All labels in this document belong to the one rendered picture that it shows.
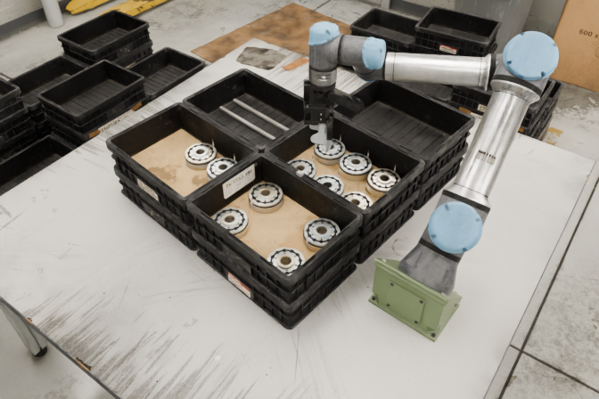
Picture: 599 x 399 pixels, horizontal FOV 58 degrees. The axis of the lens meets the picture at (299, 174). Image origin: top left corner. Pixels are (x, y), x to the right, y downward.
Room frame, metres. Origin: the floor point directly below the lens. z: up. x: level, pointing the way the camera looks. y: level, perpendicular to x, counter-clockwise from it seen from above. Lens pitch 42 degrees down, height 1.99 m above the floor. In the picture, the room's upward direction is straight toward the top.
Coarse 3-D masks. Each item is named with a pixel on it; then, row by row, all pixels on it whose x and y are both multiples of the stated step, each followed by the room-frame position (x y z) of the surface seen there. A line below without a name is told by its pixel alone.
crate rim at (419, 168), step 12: (360, 132) 1.38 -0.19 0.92; (276, 144) 1.31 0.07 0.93; (384, 144) 1.32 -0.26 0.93; (408, 156) 1.26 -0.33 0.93; (420, 168) 1.20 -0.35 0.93; (312, 180) 1.15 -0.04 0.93; (408, 180) 1.16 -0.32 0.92; (396, 192) 1.11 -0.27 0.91; (348, 204) 1.05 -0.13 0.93; (372, 204) 1.05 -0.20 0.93; (384, 204) 1.07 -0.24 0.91
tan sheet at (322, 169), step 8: (304, 152) 1.39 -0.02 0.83; (312, 152) 1.39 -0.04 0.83; (320, 168) 1.31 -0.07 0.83; (328, 168) 1.31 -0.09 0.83; (336, 168) 1.31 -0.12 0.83; (376, 168) 1.31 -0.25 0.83; (336, 176) 1.27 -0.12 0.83; (344, 184) 1.24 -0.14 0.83; (352, 184) 1.24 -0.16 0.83; (360, 184) 1.24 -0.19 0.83; (344, 192) 1.20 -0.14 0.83; (368, 192) 1.20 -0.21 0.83
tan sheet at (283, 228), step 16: (240, 208) 1.13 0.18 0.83; (288, 208) 1.13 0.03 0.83; (304, 208) 1.13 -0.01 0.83; (256, 224) 1.07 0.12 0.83; (272, 224) 1.07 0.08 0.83; (288, 224) 1.07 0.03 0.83; (304, 224) 1.07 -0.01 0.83; (256, 240) 1.01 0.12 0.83; (272, 240) 1.01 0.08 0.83; (288, 240) 1.01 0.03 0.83; (304, 256) 0.95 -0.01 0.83
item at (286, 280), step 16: (272, 160) 1.24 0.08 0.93; (224, 176) 1.16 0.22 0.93; (320, 192) 1.10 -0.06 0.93; (192, 208) 1.04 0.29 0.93; (352, 208) 1.04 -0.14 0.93; (208, 224) 0.99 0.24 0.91; (352, 224) 0.98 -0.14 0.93; (240, 240) 0.92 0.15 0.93; (336, 240) 0.92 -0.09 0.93; (256, 256) 0.87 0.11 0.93; (320, 256) 0.87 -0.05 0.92; (272, 272) 0.83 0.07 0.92; (304, 272) 0.83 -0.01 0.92
